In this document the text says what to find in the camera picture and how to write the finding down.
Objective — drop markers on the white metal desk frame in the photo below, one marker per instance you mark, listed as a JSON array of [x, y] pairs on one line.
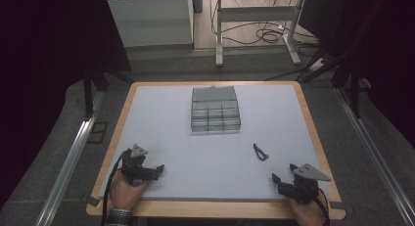
[[257, 13]]

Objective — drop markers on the person's left hand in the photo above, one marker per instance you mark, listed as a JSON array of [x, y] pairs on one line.
[[125, 193]]

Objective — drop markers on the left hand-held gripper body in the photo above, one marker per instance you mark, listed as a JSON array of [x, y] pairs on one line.
[[137, 169]]

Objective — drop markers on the black curtain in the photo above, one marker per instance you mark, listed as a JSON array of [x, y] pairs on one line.
[[39, 72], [385, 56]]

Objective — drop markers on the white table mat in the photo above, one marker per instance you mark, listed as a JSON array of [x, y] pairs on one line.
[[202, 164]]

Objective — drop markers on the black metal stand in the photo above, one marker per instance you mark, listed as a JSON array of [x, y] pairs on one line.
[[91, 85]]

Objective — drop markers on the white power strip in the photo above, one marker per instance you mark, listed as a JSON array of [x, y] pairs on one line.
[[318, 64]]

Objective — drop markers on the aluminium floor rail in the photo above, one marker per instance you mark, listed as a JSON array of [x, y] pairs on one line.
[[375, 154], [68, 167]]

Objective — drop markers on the black tape corner piece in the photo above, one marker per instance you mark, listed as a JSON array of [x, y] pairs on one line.
[[90, 201], [337, 205]]

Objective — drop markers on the white cabinet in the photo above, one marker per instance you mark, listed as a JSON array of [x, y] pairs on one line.
[[150, 22]]

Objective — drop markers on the small black clip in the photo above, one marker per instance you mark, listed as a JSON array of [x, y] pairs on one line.
[[259, 152]]

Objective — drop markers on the clear plastic compartment box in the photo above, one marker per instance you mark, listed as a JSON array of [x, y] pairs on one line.
[[213, 110]]

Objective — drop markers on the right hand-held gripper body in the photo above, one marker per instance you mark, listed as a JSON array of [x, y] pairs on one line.
[[303, 185]]

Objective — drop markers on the person's right hand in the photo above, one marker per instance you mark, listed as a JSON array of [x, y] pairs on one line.
[[306, 213]]

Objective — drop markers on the black tripod stand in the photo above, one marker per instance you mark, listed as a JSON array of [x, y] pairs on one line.
[[342, 66]]

